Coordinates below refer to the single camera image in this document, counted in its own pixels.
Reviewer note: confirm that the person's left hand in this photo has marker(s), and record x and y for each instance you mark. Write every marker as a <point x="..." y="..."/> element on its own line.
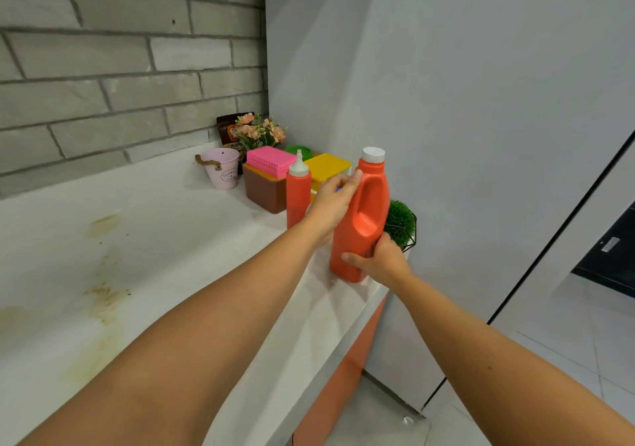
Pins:
<point x="327" y="210"/>

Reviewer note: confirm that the person's right hand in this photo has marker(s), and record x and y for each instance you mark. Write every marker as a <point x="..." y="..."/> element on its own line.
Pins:
<point x="389" y="264"/>

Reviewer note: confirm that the person's left fingers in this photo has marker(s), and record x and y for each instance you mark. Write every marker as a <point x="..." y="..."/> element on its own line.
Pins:
<point x="345" y="183"/>

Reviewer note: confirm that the person's right thumb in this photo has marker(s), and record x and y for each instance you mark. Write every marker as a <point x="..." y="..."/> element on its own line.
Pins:
<point x="356" y="260"/>

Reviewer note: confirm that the red jug with white cap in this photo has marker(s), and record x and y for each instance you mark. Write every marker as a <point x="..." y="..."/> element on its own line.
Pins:
<point x="349" y="240"/>

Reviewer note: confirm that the person's right forearm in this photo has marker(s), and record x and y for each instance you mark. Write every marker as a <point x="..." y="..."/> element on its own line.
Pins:
<point x="496" y="366"/>

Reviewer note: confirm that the person's left forearm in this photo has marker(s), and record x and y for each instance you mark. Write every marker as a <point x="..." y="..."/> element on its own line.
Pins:
<point x="198" y="341"/>

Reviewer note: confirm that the red squeeze bottle white nozzle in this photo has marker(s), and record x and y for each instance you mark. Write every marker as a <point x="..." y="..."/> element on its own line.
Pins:
<point x="297" y="197"/>

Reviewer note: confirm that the green round lid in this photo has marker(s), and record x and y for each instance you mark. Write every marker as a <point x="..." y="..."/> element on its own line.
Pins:
<point x="305" y="151"/>

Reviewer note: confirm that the green artificial plant ball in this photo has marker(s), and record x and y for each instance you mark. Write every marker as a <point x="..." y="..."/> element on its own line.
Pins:
<point x="399" y="220"/>

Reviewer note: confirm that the pink perforated basket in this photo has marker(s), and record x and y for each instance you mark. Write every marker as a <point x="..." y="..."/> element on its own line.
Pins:
<point x="270" y="159"/>

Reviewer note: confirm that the brown plastic container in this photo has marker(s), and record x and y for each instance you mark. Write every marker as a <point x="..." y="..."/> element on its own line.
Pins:
<point x="265" y="193"/>

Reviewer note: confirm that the artificial peach flowers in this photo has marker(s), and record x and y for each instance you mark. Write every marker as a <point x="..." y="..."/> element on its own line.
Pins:
<point x="258" y="131"/>

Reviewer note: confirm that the pink bucket flower pot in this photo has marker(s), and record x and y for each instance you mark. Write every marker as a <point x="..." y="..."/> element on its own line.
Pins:
<point x="223" y="173"/>

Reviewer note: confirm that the brown snack packet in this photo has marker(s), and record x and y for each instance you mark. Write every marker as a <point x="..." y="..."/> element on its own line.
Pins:
<point x="227" y="131"/>

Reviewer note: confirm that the orange cabinet door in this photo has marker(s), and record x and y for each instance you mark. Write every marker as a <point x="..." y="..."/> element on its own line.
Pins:
<point x="337" y="391"/>

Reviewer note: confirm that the black appliance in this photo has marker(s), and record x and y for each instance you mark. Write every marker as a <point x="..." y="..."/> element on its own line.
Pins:
<point x="612" y="262"/>

